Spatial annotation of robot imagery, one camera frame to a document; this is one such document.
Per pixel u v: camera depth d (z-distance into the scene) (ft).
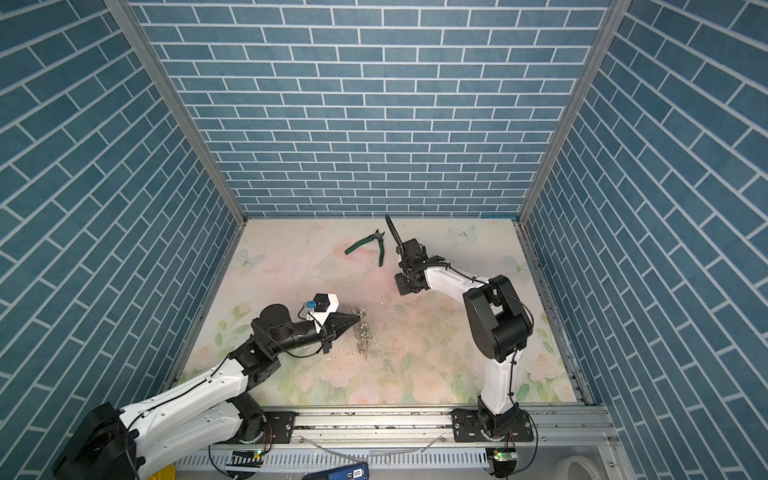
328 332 2.14
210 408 1.71
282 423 2.44
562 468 2.22
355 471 2.15
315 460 2.31
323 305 2.04
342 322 2.24
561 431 2.46
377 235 3.78
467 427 2.42
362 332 2.33
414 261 2.52
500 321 1.68
